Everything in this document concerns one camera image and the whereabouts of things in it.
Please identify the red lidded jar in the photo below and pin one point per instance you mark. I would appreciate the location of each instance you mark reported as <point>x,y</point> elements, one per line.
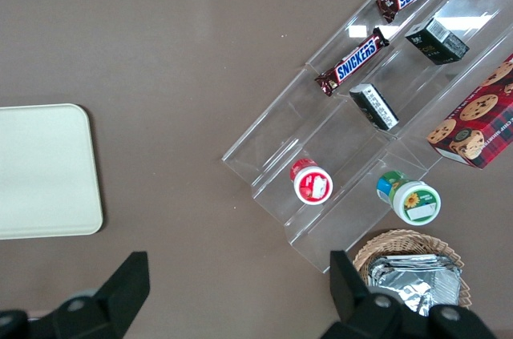
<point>312,184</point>

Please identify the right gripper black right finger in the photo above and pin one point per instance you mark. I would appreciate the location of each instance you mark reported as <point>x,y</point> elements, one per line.
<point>352,295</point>

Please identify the green sunflower lidded jar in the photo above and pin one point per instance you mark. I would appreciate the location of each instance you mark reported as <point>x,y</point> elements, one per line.
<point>417,202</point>

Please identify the small dark green box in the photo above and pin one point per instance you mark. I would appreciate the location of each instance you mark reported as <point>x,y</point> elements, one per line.
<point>437,40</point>
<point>374,108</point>

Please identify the aluminium foil container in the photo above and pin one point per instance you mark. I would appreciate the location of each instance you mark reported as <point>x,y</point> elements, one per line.
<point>413,279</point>

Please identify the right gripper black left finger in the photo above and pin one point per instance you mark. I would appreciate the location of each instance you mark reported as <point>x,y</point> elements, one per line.
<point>116,295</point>

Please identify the clear acrylic stepped display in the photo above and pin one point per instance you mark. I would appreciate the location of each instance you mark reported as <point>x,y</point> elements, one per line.
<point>288,114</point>

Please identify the red chocolate chip cookie box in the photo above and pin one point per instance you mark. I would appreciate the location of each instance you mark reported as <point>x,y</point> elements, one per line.
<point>477,122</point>

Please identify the light wicker basket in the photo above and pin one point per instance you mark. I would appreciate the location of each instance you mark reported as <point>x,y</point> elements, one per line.
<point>397,240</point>

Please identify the cream plastic tray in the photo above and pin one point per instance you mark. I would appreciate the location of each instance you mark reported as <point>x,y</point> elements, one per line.
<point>40,170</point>

